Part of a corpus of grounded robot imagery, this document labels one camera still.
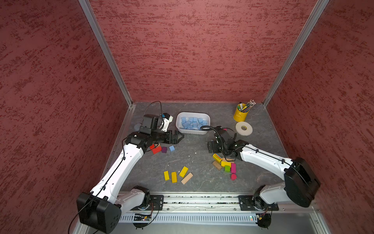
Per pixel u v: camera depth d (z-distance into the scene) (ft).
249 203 2.43
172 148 3.07
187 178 2.70
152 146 3.01
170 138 2.12
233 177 2.71
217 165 2.87
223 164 2.87
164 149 3.02
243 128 3.42
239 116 3.40
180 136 2.32
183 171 2.77
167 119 2.24
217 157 2.89
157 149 3.02
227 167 2.79
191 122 3.49
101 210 1.21
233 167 2.80
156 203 2.41
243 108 3.37
